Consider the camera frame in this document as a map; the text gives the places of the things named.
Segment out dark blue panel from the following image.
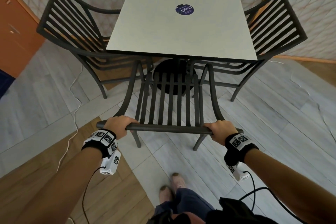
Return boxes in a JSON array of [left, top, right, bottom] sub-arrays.
[[0, 69, 16, 100]]

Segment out person's right hand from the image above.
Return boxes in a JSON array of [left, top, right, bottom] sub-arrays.
[[203, 120, 239, 146]]

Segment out orange wooden cabinet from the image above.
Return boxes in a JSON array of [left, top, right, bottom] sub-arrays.
[[0, 0, 45, 79]]

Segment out black round table base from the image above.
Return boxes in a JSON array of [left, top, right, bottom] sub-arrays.
[[153, 58, 198, 96]]

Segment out person's right shoe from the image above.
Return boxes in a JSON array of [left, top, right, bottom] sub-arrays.
[[170, 173, 187, 193]]

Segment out person's shoe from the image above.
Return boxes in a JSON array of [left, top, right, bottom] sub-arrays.
[[170, 173, 187, 193], [159, 185, 174, 203]]

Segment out wooden lattice fence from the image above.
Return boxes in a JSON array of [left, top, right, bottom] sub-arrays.
[[0, 0, 336, 64]]

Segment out person's left shoe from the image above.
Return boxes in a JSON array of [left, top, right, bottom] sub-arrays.
[[159, 185, 174, 203]]

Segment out person's blue trousers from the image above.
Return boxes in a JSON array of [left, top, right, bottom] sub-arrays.
[[153, 188, 216, 224]]

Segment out thin black cable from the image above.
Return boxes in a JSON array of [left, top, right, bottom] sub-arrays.
[[237, 170, 309, 224], [82, 166, 107, 224]]

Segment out black waist bag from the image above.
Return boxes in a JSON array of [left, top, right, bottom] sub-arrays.
[[204, 197, 279, 224]]

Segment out white square table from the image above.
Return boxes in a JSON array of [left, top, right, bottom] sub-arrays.
[[106, 0, 259, 62]]

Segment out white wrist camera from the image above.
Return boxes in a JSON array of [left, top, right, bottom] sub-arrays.
[[99, 149, 122, 176], [227, 162, 249, 182]]

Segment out round purple sticker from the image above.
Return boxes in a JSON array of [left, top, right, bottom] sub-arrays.
[[175, 3, 195, 16]]

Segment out person's left hand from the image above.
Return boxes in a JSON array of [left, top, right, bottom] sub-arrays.
[[103, 115, 140, 140]]

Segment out person's left forearm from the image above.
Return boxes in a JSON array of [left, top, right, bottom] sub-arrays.
[[10, 147, 103, 224]]

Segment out black marker wristband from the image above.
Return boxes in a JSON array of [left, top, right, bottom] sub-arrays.
[[224, 133, 260, 167], [81, 128, 119, 159]]

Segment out black slatted metal chair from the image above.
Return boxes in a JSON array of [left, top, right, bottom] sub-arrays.
[[189, 0, 308, 102], [36, 0, 154, 100], [96, 59, 245, 151]]

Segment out person's right forearm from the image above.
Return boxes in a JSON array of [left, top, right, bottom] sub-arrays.
[[244, 149, 336, 224]]

